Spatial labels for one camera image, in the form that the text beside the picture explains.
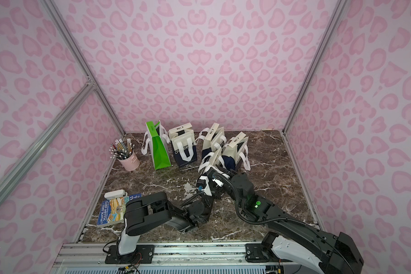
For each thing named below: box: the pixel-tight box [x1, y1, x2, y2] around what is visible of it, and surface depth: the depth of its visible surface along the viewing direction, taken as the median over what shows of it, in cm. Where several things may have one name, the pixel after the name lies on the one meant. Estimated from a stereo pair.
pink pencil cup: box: [116, 150, 140, 172], surface depth 98 cm
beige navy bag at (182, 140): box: [167, 122, 198, 168], surface depth 87 cm
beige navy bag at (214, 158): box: [198, 147, 232, 173], surface depth 82 cm
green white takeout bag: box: [140, 119, 172, 171], surface depth 92 cm
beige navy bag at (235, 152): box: [220, 131, 252, 171], surface depth 82 cm
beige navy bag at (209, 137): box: [193, 122, 227, 163], surface depth 85 cm
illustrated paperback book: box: [97, 192, 143, 227], surface depth 85 cm
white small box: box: [103, 189, 128, 200], surface depth 90 cm
